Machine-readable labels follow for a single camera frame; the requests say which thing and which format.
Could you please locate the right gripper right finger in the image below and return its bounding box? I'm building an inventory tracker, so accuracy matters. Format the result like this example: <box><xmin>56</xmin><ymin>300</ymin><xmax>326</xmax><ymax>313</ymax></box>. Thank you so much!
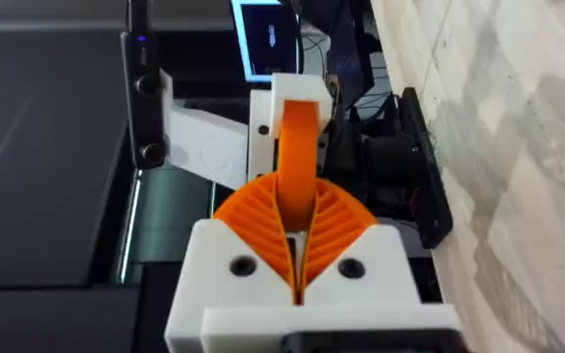
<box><xmin>303</xmin><ymin>177</ymin><xmax>424</xmax><ymax>307</ymax></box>

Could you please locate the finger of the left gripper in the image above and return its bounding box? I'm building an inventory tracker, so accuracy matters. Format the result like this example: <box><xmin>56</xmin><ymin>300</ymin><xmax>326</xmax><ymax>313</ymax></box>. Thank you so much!
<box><xmin>247</xmin><ymin>89</ymin><xmax>281</xmax><ymax>183</ymax></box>
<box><xmin>270</xmin><ymin>73</ymin><xmax>334</xmax><ymax>232</ymax></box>

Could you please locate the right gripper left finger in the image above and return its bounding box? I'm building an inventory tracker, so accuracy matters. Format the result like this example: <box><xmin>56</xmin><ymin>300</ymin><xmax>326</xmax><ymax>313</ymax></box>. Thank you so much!
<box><xmin>164</xmin><ymin>171</ymin><xmax>298</xmax><ymax>353</ymax></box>

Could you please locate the black upright wrist plate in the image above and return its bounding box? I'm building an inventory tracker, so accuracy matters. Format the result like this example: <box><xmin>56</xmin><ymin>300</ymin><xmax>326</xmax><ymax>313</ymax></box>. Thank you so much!
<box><xmin>398</xmin><ymin>86</ymin><xmax>454</xmax><ymax>250</ymax></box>

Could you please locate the computer monitor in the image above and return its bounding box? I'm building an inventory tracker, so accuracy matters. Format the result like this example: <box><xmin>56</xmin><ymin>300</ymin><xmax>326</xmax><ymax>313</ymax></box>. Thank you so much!
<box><xmin>230</xmin><ymin>0</ymin><xmax>304</xmax><ymax>83</ymax></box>

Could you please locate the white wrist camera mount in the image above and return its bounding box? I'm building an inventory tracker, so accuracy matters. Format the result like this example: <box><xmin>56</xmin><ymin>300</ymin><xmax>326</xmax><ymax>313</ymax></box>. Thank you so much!
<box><xmin>159</xmin><ymin>68</ymin><xmax>250</xmax><ymax>191</ymax></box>

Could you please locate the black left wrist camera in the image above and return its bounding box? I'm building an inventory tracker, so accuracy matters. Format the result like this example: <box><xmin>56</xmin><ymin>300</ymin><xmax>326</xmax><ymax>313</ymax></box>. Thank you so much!
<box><xmin>120</xmin><ymin>0</ymin><xmax>168</xmax><ymax>171</ymax></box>

